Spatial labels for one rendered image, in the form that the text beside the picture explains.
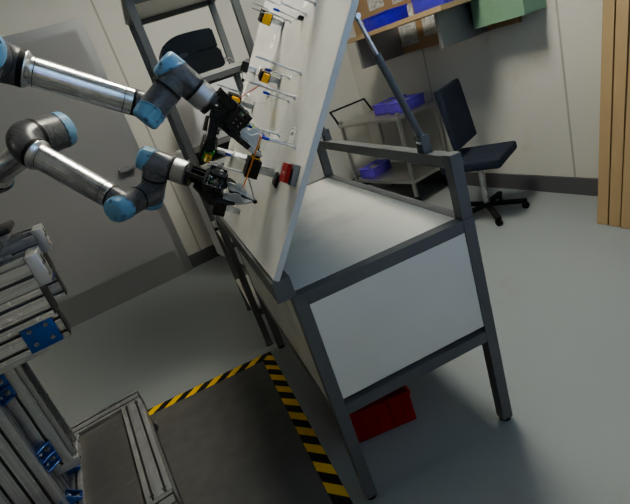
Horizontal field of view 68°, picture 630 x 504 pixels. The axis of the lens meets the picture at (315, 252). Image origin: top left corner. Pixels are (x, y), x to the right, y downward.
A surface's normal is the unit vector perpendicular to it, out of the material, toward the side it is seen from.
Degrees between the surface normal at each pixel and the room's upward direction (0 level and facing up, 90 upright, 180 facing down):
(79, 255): 90
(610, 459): 0
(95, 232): 90
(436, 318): 90
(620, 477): 0
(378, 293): 90
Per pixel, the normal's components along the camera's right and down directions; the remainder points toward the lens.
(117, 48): 0.48, 0.18
